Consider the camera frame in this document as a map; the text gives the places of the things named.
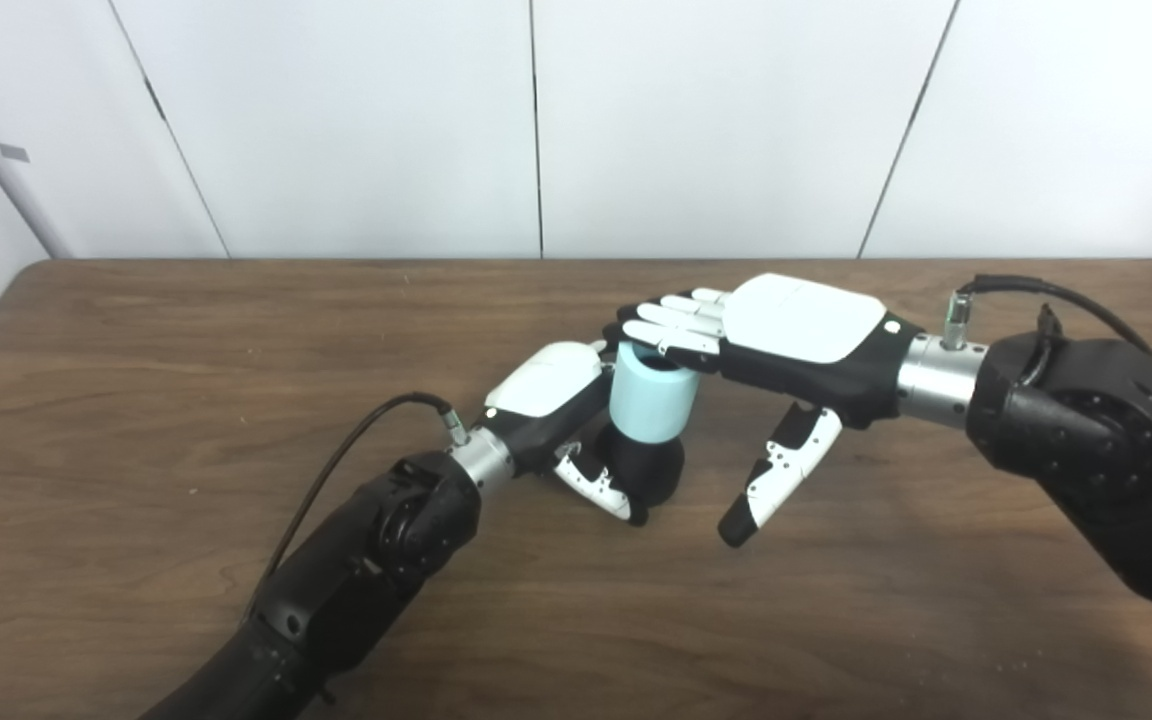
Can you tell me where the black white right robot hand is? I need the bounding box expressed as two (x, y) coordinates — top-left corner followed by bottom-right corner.
(616, 272), (927, 549)

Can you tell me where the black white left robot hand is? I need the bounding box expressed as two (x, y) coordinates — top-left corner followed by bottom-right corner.
(481, 340), (652, 528)

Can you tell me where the light blue cup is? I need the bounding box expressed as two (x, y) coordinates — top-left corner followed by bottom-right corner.
(608, 342), (702, 445)

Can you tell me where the black funnel-shaped nozzle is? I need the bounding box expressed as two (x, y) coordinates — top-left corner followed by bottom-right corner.
(591, 425), (687, 511)

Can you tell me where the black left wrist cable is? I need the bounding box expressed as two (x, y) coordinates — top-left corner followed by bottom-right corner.
(241, 392), (472, 626)

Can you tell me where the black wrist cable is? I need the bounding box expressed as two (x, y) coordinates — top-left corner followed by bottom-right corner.
(941, 274), (1152, 720)
(241, 392), (472, 626)

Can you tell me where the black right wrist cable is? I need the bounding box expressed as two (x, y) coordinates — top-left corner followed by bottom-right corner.
(941, 274), (1152, 720)

